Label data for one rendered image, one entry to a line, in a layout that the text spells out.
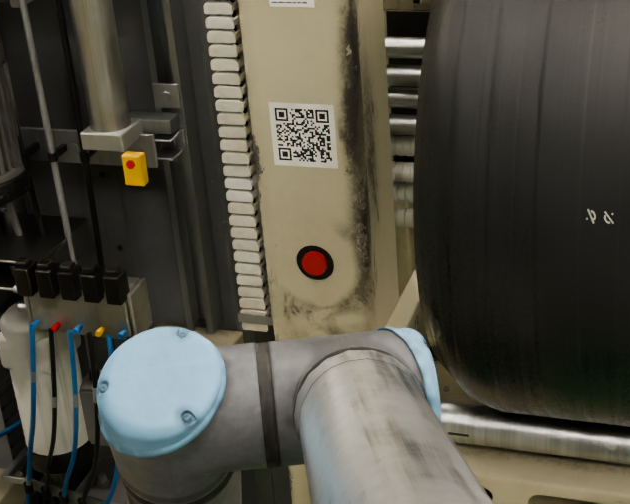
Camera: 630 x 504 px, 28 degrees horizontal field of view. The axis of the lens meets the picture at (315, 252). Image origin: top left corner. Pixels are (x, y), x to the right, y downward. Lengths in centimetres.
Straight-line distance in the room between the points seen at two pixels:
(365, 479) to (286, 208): 89
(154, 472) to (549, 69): 49
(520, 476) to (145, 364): 65
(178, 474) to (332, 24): 59
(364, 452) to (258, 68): 82
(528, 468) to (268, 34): 56
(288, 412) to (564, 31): 45
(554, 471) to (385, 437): 82
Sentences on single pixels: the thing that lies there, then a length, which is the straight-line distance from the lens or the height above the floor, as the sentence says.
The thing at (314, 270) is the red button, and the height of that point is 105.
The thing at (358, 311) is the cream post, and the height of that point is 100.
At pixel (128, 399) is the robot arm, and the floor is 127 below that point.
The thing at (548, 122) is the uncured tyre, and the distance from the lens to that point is 111.
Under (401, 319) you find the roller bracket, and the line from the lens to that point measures 155.
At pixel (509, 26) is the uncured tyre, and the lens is 114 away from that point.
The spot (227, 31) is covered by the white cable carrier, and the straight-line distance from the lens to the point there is 139.
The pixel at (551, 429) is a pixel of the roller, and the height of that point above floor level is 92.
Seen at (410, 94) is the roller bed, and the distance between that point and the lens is 179.
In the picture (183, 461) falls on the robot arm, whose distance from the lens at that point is 88.
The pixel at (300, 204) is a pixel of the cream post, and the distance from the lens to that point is 143.
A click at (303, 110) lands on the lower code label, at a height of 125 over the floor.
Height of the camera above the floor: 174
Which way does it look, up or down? 27 degrees down
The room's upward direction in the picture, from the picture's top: 5 degrees counter-clockwise
